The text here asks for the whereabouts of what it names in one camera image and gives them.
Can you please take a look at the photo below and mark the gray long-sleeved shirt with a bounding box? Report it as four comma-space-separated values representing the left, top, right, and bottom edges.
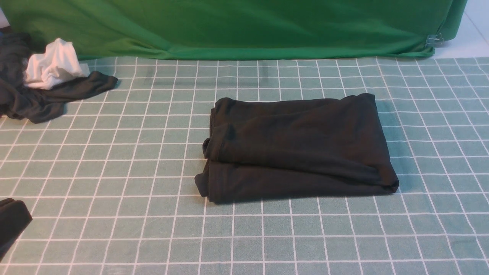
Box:
194, 93, 399, 204

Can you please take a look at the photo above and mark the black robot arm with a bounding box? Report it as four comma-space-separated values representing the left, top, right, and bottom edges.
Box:
0, 198, 32, 260

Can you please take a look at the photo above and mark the checkered green tablecloth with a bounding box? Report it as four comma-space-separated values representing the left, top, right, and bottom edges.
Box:
0, 57, 489, 275

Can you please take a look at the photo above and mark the green backdrop cloth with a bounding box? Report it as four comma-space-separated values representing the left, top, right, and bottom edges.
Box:
1, 0, 467, 60

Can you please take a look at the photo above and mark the crumpled white garment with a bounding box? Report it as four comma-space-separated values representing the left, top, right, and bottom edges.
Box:
24, 38, 90, 89

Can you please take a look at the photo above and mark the crumpled dark gray garment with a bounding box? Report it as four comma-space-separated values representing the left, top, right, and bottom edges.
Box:
0, 33, 118, 124

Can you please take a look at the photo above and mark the metal binder clip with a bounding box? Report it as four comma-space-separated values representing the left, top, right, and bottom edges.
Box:
425, 33, 445, 48

